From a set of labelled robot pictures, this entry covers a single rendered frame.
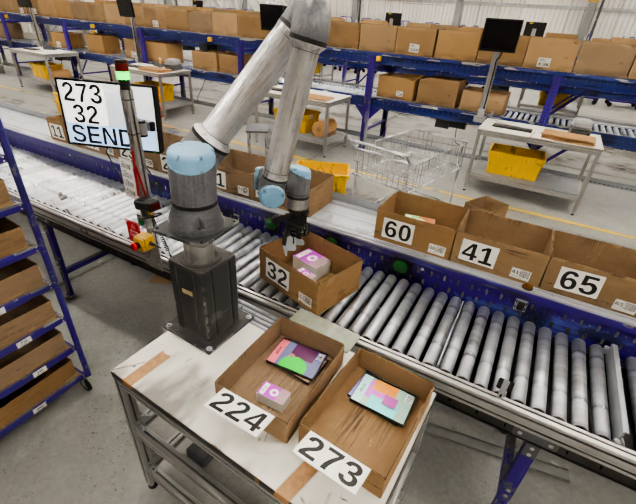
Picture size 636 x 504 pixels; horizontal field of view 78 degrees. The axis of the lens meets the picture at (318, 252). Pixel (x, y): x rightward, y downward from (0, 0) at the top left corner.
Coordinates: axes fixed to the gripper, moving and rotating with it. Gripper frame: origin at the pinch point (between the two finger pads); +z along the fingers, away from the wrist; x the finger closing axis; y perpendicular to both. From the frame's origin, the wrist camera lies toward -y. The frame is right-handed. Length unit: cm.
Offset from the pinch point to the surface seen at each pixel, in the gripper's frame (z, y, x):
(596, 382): 22, 125, 21
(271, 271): 15.5, -10.1, 3.1
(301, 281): 11.2, 8.9, -2.2
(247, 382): 28, 16, -48
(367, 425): 27, 59, -41
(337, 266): 15.2, 12.3, 27.3
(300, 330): 18.9, 21.4, -22.3
